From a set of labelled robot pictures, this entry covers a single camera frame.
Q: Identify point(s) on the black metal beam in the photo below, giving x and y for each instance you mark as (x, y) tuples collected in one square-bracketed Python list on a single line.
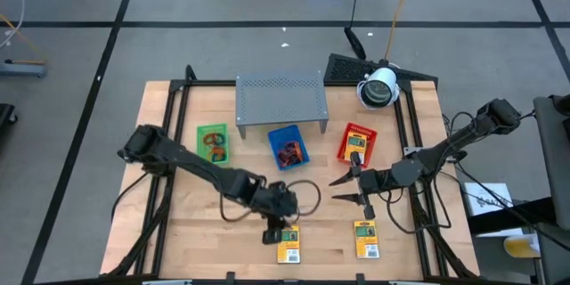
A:
[(499, 220)]

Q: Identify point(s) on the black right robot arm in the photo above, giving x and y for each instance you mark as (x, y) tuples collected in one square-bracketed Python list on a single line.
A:
[(450, 144)]

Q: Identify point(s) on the orange rubber band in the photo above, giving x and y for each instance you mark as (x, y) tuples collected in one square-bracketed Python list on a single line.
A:
[(295, 146)]

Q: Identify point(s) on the green plastic basket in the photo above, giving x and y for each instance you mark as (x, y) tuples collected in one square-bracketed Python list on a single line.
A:
[(201, 130)]

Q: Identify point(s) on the dark red rubber band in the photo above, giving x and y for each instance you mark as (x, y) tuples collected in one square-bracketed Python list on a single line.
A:
[(285, 156)]

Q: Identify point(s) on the red plastic basket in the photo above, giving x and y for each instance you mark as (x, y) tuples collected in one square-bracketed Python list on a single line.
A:
[(356, 127)]

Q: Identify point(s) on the black table clamp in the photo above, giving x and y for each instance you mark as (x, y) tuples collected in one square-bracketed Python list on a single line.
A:
[(360, 278), (230, 277)]

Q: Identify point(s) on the yellow crayon box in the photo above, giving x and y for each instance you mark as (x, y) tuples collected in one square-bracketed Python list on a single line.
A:
[(366, 242), (289, 254), (355, 149)]

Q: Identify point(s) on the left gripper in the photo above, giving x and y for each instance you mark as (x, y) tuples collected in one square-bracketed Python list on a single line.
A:
[(276, 202)]

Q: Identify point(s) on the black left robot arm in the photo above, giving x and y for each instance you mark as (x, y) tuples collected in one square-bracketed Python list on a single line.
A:
[(196, 165)]

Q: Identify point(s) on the yellow container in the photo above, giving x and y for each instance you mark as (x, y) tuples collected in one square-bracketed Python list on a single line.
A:
[(521, 248)]

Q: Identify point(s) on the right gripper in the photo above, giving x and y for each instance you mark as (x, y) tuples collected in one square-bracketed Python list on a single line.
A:
[(374, 181)]

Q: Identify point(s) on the grey floor base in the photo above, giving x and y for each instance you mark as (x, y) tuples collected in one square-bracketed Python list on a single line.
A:
[(22, 70)]

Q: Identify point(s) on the white cardboard box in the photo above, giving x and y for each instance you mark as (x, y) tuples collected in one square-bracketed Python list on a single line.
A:
[(485, 198)]

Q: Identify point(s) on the blue plastic basket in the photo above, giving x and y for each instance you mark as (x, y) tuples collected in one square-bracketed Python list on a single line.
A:
[(278, 135)]

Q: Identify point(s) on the grey perforated metal shelf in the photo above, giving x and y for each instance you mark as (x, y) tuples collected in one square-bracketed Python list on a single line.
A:
[(280, 100)]

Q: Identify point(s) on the grey cabinet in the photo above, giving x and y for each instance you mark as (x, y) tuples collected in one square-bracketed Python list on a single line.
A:
[(554, 165)]

